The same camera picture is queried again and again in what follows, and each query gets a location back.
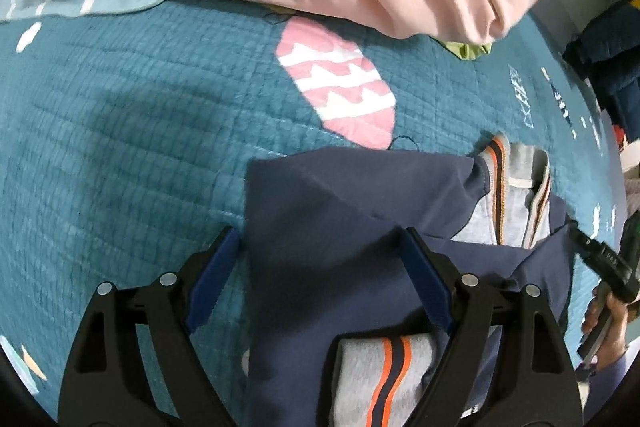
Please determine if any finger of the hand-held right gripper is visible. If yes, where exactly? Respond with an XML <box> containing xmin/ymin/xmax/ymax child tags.
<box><xmin>566</xmin><ymin>221</ymin><xmax>640</xmax><ymax>303</ymax></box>

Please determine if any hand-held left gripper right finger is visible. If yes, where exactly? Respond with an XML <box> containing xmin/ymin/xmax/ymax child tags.
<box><xmin>400</xmin><ymin>226</ymin><xmax>584</xmax><ymax>427</ymax></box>

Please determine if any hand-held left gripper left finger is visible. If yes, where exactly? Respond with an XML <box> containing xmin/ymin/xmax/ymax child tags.
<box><xmin>57</xmin><ymin>226</ymin><xmax>247</xmax><ymax>427</ymax></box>

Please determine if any navy jacket with orange stripes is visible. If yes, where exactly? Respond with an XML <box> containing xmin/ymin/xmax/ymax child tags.
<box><xmin>242</xmin><ymin>132</ymin><xmax>576</xmax><ymax>427</ymax></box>

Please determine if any person's right forearm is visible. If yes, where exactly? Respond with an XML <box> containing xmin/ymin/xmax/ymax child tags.
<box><xmin>575</xmin><ymin>347</ymin><xmax>635</xmax><ymax>405</ymax></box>

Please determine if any person's right hand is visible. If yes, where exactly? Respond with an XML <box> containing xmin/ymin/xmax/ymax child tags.
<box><xmin>582</xmin><ymin>284</ymin><xmax>632</xmax><ymax>370</ymax></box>

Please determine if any teal quilted printed blanket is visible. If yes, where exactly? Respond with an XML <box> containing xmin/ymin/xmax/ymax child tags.
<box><xmin>0</xmin><ymin>0</ymin><xmax>623</xmax><ymax>423</ymax></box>

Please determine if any dark navy clothing pile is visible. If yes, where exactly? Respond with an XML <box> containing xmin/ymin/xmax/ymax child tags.
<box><xmin>562</xmin><ymin>0</ymin><xmax>640</xmax><ymax>142</ymax></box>

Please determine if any green cloth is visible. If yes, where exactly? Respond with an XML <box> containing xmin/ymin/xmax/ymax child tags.
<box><xmin>434</xmin><ymin>38</ymin><xmax>493</xmax><ymax>62</ymax></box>

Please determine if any light blue striped pillow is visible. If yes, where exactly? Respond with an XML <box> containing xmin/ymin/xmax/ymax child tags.
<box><xmin>0</xmin><ymin>0</ymin><xmax>167</xmax><ymax>24</ymax></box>

